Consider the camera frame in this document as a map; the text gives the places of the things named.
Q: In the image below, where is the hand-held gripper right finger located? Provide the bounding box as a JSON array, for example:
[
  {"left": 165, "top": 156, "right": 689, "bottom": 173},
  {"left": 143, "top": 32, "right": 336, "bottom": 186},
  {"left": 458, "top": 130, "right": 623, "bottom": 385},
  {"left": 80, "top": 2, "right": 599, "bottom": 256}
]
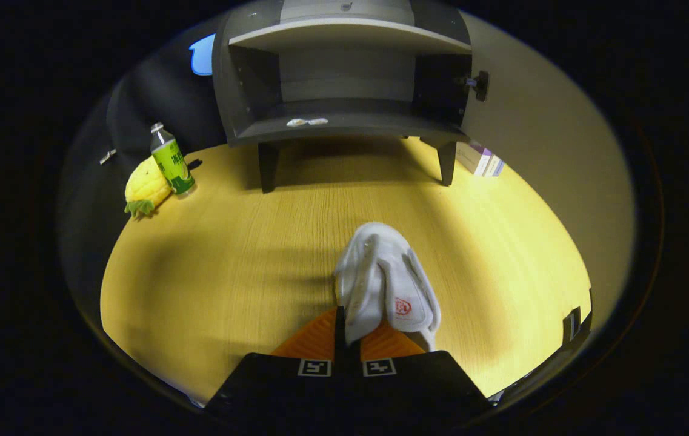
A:
[{"left": 344, "top": 320, "right": 494, "bottom": 434}]

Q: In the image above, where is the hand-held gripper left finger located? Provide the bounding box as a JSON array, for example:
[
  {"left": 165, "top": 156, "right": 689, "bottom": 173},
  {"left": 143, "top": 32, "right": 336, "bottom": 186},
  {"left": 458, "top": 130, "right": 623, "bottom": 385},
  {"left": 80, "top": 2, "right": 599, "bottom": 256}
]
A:
[{"left": 205, "top": 307, "right": 346, "bottom": 434}]

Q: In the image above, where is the beige shoe cabinet door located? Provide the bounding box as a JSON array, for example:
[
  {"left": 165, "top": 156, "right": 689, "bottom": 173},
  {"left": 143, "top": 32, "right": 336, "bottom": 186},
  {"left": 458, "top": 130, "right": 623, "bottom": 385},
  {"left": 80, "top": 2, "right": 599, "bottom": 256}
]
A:
[{"left": 454, "top": 11, "right": 637, "bottom": 331}]

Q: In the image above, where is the yellow plush toy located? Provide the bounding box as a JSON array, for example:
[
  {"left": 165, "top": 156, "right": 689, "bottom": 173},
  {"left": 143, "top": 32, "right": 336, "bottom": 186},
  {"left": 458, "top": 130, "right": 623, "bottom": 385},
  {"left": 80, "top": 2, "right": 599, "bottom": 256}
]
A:
[{"left": 124, "top": 156, "right": 173, "bottom": 219}]

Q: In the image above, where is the green drink bottle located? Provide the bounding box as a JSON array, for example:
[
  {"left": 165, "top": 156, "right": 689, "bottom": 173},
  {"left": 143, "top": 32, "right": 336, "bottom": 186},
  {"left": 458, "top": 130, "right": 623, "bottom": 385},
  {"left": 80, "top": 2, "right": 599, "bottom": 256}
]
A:
[{"left": 150, "top": 122, "right": 196, "bottom": 196}]

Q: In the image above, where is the black backdrop cloth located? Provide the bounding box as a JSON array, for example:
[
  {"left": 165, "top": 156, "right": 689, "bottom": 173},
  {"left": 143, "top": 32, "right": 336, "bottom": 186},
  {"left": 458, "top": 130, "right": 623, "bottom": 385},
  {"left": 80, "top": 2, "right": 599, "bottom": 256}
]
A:
[{"left": 56, "top": 33, "right": 227, "bottom": 315}]

